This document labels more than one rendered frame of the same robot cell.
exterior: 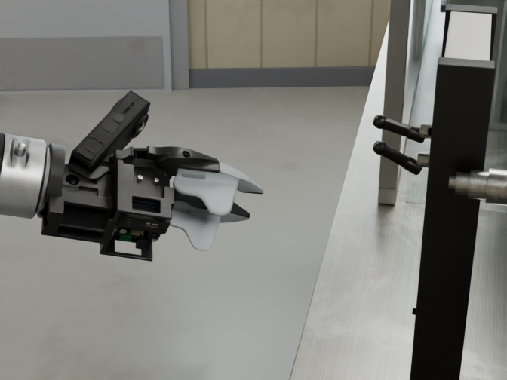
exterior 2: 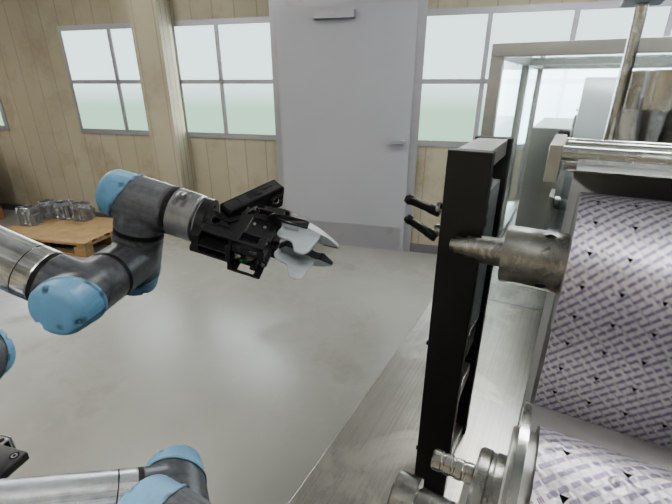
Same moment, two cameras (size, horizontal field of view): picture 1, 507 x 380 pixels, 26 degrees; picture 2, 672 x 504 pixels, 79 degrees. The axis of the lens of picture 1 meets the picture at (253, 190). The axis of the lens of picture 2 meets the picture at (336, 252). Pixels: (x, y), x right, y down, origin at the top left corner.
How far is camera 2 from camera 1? 0.53 m
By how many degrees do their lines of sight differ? 17
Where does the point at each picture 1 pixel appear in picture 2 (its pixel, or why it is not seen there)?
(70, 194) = (208, 226)
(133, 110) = (270, 189)
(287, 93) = not seen: hidden behind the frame
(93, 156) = (231, 208)
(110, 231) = (228, 253)
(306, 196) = not seen: hidden behind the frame
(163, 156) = (272, 213)
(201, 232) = (297, 268)
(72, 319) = (334, 336)
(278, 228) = not seen: hidden behind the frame
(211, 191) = (299, 239)
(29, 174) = (183, 210)
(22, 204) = (178, 229)
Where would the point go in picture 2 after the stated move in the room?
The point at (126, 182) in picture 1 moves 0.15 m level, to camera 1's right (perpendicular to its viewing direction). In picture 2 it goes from (242, 224) to (340, 235)
